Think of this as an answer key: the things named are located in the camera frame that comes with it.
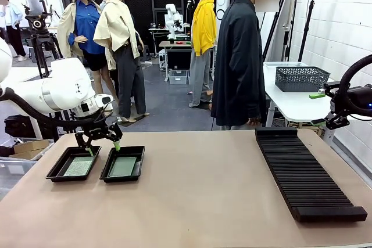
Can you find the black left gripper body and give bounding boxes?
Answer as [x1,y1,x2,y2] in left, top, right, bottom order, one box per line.
[76,114,113,142]

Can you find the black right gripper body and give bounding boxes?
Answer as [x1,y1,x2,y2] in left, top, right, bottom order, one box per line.
[344,84,372,117]

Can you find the black ESD tray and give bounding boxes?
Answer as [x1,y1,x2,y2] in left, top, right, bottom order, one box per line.
[45,145,102,182]
[99,145,146,184]

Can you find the person's right forearm dark sleeve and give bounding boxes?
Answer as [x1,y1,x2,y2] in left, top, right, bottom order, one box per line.
[231,81,262,120]

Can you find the grey woven plastic basket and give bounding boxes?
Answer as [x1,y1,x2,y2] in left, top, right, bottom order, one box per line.
[275,66,331,93]

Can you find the white side table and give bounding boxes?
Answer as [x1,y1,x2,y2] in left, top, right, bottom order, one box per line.
[263,62,339,129]

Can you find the brown cardboard box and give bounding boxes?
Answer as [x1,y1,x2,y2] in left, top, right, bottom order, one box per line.
[13,139,50,160]

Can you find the black thin tripod pole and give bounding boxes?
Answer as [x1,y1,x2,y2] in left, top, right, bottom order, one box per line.
[298,0,317,63]

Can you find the black slotted PCB rack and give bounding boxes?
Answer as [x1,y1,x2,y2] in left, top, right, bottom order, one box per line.
[255,127,369,222]

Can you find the large clear plastic container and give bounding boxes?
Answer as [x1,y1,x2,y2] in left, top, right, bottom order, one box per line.
[0,140,56,200]

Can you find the clear storage bin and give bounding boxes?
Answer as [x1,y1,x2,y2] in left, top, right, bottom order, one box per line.
[168,69,189,85]

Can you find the white rectangular table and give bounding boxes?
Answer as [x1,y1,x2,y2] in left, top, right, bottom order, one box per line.
[11,66,53,82]

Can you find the black light stand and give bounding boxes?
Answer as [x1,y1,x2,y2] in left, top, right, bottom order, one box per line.
[261,0,302,63]

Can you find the mannequin in beige jacket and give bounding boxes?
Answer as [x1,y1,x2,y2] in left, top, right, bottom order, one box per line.
[92,0,151,124]

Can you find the mannequin in blue shirt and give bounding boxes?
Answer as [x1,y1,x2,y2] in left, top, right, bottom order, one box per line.
[56,0,120,106]

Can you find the person in dark jacket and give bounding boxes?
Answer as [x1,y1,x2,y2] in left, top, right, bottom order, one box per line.
[210,0,284,131]

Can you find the brown background desk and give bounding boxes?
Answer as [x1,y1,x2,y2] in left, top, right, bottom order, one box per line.
[158,40,193,82]

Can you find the person in light blue shirt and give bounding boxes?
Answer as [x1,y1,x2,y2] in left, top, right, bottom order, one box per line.
[0,0,28,62]

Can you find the mannequin in yellow hoodie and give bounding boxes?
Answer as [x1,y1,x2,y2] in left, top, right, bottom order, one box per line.
[188,0,218,109]

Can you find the white tower fan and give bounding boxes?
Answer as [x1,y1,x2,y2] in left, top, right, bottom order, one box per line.
[216,0,231,21]

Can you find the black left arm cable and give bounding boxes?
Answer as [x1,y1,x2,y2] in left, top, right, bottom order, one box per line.
[0,87,103,133]

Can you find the black camera tripod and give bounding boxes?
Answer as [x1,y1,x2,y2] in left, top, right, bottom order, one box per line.
[24,0,63,79]

